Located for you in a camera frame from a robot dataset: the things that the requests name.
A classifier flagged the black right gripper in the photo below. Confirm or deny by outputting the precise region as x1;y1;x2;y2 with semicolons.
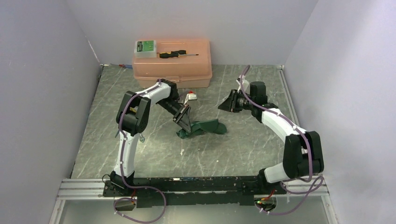
218;90;255;113

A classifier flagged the black yellow screwdriver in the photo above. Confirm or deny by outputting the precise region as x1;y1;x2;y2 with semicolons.
158;50;199;59

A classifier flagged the green cloth napkin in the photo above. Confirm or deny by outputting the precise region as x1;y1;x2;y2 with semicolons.
176;119;227;139

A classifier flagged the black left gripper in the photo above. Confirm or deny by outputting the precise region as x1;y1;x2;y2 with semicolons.
157;98;191;133

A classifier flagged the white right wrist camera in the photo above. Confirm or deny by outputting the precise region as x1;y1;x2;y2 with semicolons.
236;76;249;92

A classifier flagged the pink plastic toolbox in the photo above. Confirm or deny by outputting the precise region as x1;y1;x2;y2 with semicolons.
132;39;212;88

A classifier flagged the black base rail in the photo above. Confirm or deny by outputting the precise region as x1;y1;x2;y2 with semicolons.
103;175;286;208

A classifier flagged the aluminium frame rail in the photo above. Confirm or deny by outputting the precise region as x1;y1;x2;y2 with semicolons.
57;176;311;200

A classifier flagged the green white small box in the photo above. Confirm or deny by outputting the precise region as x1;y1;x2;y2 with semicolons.
134;40;157;58

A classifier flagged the silver wrench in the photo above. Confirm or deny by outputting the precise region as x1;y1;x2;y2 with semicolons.
139;133;146;143

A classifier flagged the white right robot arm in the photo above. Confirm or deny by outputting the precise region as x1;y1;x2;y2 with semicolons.
218;81;324;194

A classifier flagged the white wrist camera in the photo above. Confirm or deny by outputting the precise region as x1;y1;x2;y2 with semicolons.
236;76;249;92
184;91;198;105

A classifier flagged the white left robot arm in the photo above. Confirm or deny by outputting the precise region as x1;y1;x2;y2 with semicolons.
110;79;192;196

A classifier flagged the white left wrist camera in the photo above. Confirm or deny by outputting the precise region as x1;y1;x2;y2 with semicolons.
184;91;198;105

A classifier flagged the red blue pen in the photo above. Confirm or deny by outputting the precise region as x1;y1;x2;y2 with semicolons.
111;64;133;69

